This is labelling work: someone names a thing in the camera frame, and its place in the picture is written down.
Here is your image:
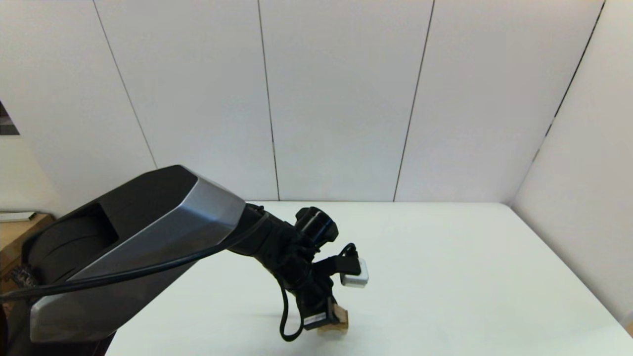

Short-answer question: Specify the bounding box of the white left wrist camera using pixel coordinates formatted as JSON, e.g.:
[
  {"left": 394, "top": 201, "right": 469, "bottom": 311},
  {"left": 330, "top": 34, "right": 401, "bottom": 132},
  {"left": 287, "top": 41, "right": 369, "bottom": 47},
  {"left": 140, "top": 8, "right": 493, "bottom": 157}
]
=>
[{"left": 339, "top": 258, "right": 370, "bottom": 289}]

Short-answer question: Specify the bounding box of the tall labelled cardboard box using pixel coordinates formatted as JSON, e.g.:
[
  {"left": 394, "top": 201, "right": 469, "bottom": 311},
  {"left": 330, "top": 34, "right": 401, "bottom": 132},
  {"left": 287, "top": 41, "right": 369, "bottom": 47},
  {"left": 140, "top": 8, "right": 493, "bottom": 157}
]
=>
[{"left": 0, "top": 214, "right": 56, "bottom": 302}]

